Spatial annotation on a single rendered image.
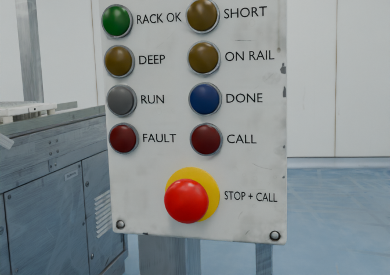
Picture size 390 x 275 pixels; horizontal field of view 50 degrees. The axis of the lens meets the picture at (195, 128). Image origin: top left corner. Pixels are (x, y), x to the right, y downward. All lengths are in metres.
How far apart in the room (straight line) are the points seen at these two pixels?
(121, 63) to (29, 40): 1.51
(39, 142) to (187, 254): 0.99
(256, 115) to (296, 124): 3.83
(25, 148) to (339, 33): 3.38
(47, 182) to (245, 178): 1.21
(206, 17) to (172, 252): 0.26
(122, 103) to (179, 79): 0.06
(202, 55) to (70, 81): 4.15
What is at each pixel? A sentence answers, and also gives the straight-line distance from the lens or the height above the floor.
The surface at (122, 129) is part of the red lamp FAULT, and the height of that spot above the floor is 0.93.
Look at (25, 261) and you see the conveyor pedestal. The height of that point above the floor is 0.40.
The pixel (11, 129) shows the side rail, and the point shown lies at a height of 0.83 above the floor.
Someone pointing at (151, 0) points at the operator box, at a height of 1.05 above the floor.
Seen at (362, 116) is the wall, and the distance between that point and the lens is 4.30.
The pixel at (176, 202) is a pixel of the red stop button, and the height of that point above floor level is 0.87.
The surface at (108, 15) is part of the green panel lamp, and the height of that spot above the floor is 1.04.
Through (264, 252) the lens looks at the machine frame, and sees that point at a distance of 1.68.
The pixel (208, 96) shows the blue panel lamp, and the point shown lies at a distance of 0.36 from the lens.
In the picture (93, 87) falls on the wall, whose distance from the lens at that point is 4.41.
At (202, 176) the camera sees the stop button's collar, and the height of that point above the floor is 0.89.
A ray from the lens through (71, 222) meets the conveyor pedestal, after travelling 1.70.
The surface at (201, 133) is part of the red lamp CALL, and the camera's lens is 0.37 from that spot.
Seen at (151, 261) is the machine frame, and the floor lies 0.77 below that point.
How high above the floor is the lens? 0.98
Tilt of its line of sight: 8 degrees down
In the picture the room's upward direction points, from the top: 2 degrees counter-clockwise
